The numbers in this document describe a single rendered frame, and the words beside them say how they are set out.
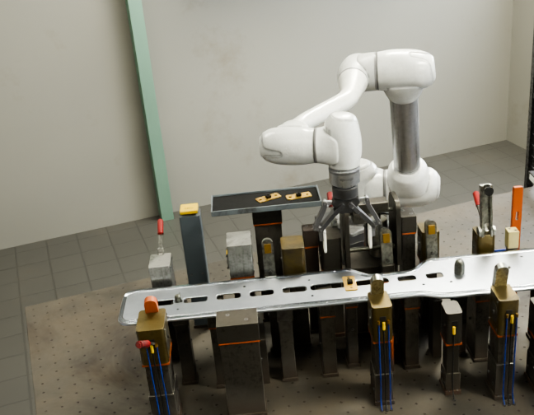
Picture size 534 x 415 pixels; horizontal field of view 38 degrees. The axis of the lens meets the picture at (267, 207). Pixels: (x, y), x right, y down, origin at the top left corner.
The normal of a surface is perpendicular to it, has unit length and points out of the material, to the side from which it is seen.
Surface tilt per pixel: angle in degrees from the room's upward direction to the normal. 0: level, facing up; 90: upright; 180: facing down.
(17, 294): 0
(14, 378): 0
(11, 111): 90
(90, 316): 0
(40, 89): 90
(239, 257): 90
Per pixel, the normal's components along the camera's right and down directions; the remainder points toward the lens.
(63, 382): -0.08, -0.90
